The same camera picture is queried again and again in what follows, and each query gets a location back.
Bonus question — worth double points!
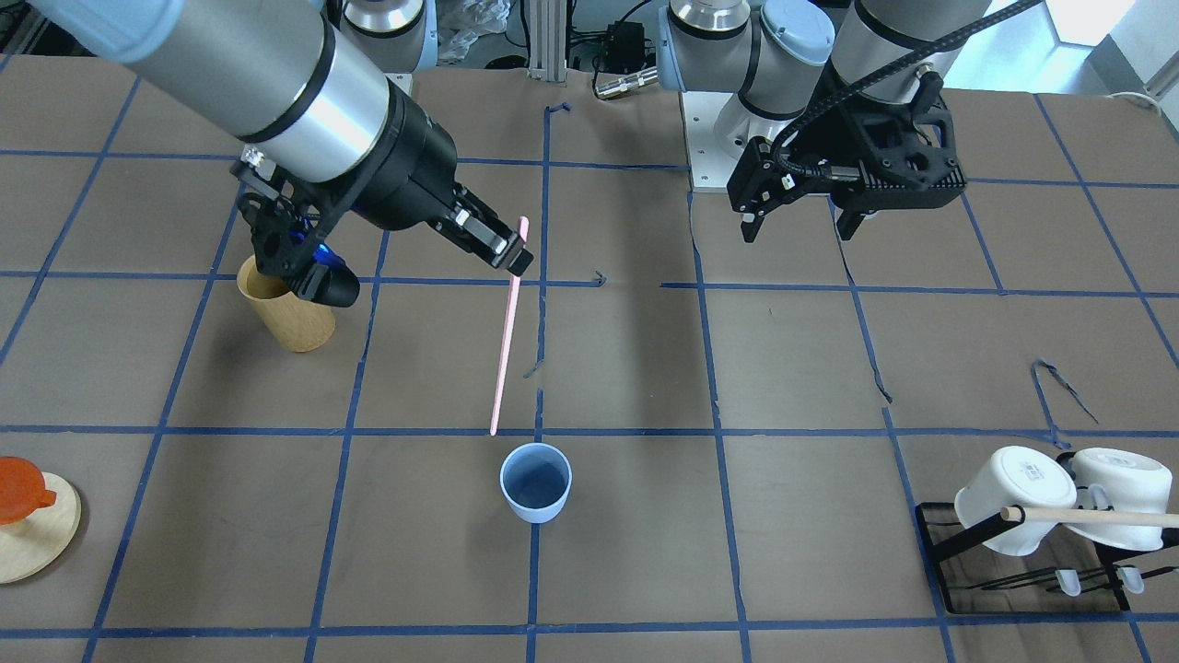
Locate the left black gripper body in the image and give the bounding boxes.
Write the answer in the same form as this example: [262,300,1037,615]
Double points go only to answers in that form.
[785,70,967,214]

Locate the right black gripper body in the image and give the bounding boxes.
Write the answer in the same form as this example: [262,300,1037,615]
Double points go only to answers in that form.
[230,87,461,308]

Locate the pink chopstick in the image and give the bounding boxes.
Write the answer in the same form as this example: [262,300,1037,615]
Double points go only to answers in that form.
[489,216,531,436]

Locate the light blue cup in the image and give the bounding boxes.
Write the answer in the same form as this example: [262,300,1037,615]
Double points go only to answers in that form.
[498,442,573,525]

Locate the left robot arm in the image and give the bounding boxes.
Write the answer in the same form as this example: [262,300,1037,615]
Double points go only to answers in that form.
[656,1,988,243]

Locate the orange cup on stand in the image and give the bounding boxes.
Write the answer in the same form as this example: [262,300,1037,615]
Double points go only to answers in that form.
[1,457,55,526]

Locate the bamboo cylinder holder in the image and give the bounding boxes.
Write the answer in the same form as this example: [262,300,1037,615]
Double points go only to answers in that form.
[236,256,336,353]

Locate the white mug far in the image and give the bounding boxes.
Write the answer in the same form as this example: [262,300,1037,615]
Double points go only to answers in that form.
[1066,448,1173,553]

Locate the round wooden mug stand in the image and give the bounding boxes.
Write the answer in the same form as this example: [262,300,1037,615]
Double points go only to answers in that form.
[1,471,83,584]

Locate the aluminium frame post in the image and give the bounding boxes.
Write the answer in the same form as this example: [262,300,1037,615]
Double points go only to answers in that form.
[522,0,571,85]

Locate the black wire mug rack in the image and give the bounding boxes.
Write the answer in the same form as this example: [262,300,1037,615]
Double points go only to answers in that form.
[915,449,1175,613]

